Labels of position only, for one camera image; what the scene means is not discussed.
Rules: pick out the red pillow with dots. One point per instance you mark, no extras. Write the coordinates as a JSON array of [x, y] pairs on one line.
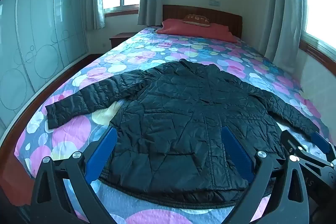
[[189, 29]]

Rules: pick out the black quilted jacket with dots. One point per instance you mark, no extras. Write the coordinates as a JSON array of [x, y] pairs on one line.
[[183, 108]]

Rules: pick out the brown patterned cushion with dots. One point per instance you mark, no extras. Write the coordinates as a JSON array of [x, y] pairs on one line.
[[195, 19]]

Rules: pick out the wooden headboard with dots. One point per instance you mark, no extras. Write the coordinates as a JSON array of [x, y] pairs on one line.
[[225, 16]]

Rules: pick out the frosted glass sliding wardrobe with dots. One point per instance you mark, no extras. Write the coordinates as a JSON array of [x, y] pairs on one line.
[[39, 29]]

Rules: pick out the wooden nightstand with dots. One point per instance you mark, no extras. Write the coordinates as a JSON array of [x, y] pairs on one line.
[[119, 39]]

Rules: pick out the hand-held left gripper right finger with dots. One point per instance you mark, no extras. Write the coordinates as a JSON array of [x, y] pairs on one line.
[[236, 153]]

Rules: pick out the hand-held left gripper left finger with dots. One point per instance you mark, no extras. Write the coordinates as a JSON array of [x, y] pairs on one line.
[[101, 153]]

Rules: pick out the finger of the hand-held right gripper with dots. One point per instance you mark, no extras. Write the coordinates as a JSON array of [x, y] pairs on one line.
[[296, 146], [320, 141]]

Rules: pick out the wooden window sill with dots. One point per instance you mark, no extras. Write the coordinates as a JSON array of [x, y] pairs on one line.
[[317, 52], [120, 13]]

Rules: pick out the floral circle-print bedspread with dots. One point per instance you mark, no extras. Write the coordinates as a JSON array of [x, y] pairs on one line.
[[157, 53]]

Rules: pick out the wide pale window curtain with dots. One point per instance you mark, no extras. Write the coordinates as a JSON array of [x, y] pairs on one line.
[[286, 3]]

